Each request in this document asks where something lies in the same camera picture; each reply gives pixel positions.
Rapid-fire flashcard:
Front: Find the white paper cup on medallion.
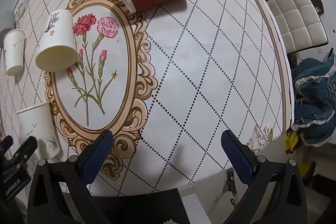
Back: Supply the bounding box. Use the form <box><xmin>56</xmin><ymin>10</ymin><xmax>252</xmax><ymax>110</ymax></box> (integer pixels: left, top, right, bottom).
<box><xmin>35</xmin><ymin>9</ymin><xmax>78</xmax><ymax>72</ymax></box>

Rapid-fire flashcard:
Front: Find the teal ruffled blanket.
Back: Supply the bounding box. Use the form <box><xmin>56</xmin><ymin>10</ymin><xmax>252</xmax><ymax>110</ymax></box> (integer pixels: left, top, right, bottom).
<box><xmin>291</xmin><ymin>49</ymin><xmax>335</xmax><ymax>147</ymax></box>

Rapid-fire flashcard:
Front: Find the white paper cup left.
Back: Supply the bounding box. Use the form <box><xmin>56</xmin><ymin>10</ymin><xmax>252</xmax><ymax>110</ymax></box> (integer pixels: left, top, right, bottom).
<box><xmin>3</xmin><ymin>29</ymin><xmax>26</xmax><ymax>76</ymax></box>

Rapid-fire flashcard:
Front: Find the floral diamond pattern tablecloth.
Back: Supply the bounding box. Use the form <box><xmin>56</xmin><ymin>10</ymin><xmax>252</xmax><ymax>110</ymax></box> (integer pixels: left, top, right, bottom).
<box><xmin>1</xmin><ymin>0</ymin><xmax>292</xmax><ymax>196</ymax></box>

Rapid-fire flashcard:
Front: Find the grey mug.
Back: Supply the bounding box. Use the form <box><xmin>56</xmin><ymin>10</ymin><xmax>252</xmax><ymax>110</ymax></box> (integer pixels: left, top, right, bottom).
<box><xmin>0</xmin><ymin>10</ymin><xmax>15</xmax><ymax>36</ymax></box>

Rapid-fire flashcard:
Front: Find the white quilted chair right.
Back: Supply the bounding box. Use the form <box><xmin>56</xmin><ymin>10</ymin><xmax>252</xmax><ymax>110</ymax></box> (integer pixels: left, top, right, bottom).
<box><xmin>267</xmin><ymin>0</ymin><xmax>328</xmax><ymax>54</ymax></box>

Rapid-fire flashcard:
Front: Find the yellow tool on floor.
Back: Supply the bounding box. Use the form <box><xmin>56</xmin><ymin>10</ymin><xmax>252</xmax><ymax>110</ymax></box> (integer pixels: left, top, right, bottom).
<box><xmin>284</xmin><ymin>130</ymin><xmax>299</xmax><ymax>154</ymax></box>

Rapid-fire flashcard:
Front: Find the white cup with calligraphy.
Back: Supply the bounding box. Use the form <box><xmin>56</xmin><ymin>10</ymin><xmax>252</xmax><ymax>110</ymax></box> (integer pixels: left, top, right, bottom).
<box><xmin>17</xmin><ymin>102</ymin><xmax>60</xmax><ymax>160</ymax></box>

